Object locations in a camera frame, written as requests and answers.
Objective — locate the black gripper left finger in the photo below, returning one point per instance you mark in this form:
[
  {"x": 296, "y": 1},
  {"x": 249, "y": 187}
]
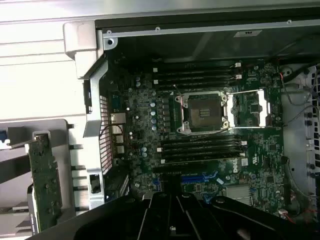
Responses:
[{"x": 112, "y": 220}]

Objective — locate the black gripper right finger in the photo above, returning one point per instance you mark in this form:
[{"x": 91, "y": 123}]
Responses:
[{"x": 250, "y": 220}]

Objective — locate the silver chipset heatsink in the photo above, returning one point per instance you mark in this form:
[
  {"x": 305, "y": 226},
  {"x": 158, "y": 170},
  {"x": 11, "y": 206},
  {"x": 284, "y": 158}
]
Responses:
[{"x": 237, "y": 195}]

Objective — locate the black RAM slot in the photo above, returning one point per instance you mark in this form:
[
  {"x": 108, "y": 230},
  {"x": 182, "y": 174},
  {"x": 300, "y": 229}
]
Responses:
[
  {"x": 243, "y": 160},
  {"x": 197, "y": 73},
  {"x": 200, "y": 142},
  {"x": 200, "y": 148},
  {"x": 200, "y": 154},
  {"x": 197, "y": 79},
  {"x": 197, "y": 66},
  {"x": 197, "y": 86}
]

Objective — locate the long blue expansion slot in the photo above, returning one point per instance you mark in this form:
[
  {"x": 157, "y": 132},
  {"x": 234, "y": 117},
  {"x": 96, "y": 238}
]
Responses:
[{"x": 193, "y": 180}]

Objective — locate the green motherboard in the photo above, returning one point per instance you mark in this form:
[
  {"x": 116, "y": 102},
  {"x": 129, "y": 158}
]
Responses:
[{"x": 262, "y": 150}]

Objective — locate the metal disk bay cage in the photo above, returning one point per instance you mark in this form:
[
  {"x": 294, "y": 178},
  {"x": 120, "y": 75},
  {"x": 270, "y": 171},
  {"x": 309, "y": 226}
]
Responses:
[{"x": 295, "y": 150}]

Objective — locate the long black expansion slot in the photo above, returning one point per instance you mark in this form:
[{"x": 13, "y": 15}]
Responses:
[{"x": 180, "y": 170}]

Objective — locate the silver rear port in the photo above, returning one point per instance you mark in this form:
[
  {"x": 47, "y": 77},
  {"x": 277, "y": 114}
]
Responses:
[{"x": 118, "y": 118}]

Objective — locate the grey parts rack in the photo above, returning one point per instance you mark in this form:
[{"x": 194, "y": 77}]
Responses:
[{"x": 57, "y": 130}]

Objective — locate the CPU socket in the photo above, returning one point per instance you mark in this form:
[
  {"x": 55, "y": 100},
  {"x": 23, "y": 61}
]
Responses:
[{"x": 203, "y": 111}]

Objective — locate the thin locking lever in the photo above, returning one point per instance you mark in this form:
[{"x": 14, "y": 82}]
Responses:
[{"x": 180, "y": 96}]

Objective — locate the black open PC case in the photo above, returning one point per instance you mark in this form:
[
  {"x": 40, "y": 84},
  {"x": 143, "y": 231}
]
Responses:
[{"x": 175, "y": 42}]

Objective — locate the blue disk bracket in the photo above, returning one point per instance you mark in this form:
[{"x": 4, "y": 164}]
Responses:
[{"x": 2, "y": 137}]

